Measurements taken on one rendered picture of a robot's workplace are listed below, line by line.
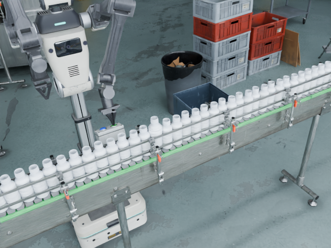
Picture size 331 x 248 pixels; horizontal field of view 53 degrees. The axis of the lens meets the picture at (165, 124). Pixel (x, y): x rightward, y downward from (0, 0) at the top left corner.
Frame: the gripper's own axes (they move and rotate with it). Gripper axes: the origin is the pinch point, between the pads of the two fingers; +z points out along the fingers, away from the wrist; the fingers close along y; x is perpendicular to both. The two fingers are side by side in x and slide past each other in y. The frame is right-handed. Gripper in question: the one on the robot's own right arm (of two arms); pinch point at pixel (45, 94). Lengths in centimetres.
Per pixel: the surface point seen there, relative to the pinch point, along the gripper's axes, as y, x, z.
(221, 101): 16, 84, 23
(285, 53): -173, 346, 123
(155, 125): 17, 44, 23
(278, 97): 18, 125, 33
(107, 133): 2.4, 23.7, 28.7
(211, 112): 17, 77, 27
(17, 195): 17.5, -23.6, 33.3
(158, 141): 18, 44, 32
